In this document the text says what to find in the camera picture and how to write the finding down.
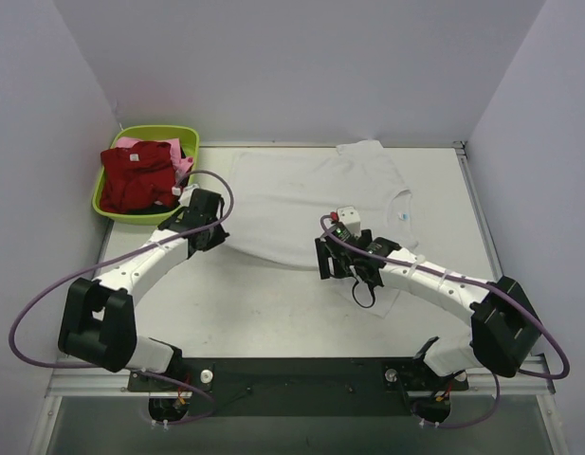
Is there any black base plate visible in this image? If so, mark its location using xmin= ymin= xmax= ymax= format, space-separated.
xmin=128 ymin=357 xmax=468 ymax=420

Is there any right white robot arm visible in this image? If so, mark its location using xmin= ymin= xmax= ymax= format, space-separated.
xmin=315 ymin=227 xmax=540 ymax=377

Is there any white t shirt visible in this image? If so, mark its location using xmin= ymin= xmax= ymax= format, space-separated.
xmin=223 ymin=139 xmax=420 ymax=319

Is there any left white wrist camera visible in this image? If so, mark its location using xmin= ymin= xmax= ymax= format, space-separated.
xmin=172 ymin=184 xmax=199 ymax=207

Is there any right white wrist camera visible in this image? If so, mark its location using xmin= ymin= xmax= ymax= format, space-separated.
xmin=333 ymin=206 xmax=361 ymax=237

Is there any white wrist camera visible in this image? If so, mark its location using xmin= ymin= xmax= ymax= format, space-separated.
xmin=172 ymin=184 xmax=199 ymax=207
xmin=333 ymin=206 xmax=361 ymax=237

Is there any black t shirt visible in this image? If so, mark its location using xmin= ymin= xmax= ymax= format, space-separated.
xmin=151 ymin=143 xmax=188 ymax=213

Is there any aluminium front rail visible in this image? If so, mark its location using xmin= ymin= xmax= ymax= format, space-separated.
xmin=45 ymin=368 xmax=557 ymax=397

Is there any red t shirt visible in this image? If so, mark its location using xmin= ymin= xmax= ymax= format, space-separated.
xmin=100 ymin=142 xmax=158 ymax=214

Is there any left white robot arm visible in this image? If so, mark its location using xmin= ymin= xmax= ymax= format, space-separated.
xmin=58 ymin=189 xmax=229 ymax=391

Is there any pink t shirt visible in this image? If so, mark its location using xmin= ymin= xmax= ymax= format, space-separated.
xmin=115 ymin=136 xmax=194 ymax=178

